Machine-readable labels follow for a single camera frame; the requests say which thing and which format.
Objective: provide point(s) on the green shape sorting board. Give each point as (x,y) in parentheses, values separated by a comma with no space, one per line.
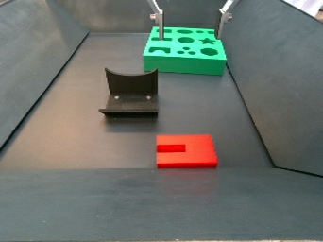
(189,51)

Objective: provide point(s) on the black curved holder stand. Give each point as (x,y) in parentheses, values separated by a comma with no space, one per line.
(132,93)

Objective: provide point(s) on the red double-square block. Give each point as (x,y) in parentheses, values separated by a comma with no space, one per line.
(185,151)

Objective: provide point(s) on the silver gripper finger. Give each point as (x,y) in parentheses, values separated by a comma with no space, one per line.
(157,17)
(224,15)

